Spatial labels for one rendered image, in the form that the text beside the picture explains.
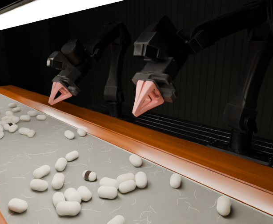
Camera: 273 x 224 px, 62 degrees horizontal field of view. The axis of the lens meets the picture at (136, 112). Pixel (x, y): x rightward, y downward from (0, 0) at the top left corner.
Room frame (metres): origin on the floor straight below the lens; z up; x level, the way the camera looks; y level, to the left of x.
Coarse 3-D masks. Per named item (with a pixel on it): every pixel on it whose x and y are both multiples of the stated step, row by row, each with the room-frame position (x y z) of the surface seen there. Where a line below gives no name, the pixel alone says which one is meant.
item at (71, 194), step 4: (68, 188) 0.34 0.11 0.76; (72, 188) 0.34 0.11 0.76; (64, 192) 0.33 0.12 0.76; (68, 192) 0.33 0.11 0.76; (72, 192) 0.32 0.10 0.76; (76, 192) 0.33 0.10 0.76; (64, 196) 0.33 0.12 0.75; (68, 196) 0.32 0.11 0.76; (72, 196) 0.32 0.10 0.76; (76, 196) 0.32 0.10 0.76; (80, 196) 0.32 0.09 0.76; (68, 200) 0.31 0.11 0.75; (72, 200) 0.31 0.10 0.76; (76, 200) 0.31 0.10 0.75; (80, 200) 0.32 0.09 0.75
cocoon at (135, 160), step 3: (132, 156) 0.46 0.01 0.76; (135, 156) 0.46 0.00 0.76; (138, 156) 0.46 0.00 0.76; (129, 159) 0.46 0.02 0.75; (132, 159) 0.45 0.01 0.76; (135, 159) 0.45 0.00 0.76; (138, 159) 0.45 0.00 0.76; (132, 162) 0.45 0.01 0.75; (135, 162) 0.44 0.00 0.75; (138, 162) 0.44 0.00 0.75; (141, 162) 0.45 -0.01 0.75; (135, 165) 0.44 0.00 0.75; (138, 165) 0.44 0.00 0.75
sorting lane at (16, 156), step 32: (0, 96) 1.26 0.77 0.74; (32, 128) 0.71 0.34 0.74; (64, 128) 0.71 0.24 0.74; (0, 160) 0.48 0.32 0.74; (32, 160) 0.48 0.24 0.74; (96, 160) 0.48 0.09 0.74; (128, 160) 0.48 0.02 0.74; (0, 192) 0.36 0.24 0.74; (32, 192) 0.36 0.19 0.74; (96, 192) 0.36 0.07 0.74; (128, 192) 0.36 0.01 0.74; (160, 192) 0.36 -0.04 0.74; (192, 192) 0.36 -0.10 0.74
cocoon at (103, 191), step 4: (100, 188) 0.34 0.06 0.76; (104, 188) 0.34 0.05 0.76; (108, 188) 0.34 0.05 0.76; (112, 188) 0.34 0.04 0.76; (100, 192) 0.33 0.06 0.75; (104, 192) 0.33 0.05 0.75; (108, 192) 0.33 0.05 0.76; (112, 192) 0.33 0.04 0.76; (116, 192) 0.34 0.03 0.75; (100, 196) 0.34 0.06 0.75; (104, 196) 0.33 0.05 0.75; (108, 196) 0.33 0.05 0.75; (112, 196) 0.33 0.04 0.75
